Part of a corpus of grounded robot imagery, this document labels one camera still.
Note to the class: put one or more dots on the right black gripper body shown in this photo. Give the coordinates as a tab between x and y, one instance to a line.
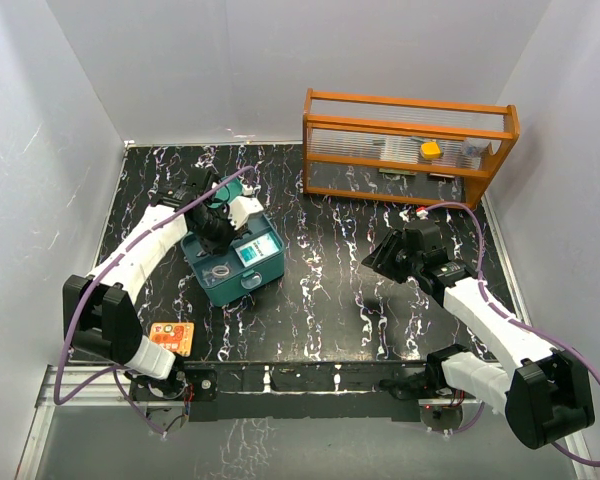
410	262

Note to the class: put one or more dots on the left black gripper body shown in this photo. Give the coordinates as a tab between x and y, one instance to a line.
215	231

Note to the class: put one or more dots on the clear tape roll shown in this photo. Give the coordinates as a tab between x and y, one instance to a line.
220	271

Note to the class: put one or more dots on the small green white sachet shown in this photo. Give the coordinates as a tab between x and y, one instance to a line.
257	249

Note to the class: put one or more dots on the blue divided tray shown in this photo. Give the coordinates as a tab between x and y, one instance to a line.
243	279

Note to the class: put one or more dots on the teal medicine kit box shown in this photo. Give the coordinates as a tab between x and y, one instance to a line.
232	246

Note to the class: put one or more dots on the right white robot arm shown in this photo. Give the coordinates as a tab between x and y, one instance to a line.
544	392

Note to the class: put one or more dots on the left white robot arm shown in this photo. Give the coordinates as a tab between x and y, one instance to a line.
100	317

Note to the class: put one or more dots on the yellow small box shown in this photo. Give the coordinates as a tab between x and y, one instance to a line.
430	150

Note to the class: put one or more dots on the orange card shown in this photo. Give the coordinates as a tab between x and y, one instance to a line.
176	337

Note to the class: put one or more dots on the orange wooden rack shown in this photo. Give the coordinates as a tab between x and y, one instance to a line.
368	147

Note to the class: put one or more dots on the clear cup on rack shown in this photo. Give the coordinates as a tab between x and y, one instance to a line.
475	148

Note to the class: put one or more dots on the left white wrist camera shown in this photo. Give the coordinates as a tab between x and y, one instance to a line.
243	204

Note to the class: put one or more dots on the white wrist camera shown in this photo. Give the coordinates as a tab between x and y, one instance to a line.
243	204
413	214

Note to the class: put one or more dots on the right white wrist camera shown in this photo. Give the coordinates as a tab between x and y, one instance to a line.
413	214

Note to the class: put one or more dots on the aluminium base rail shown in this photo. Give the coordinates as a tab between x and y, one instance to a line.
274	435

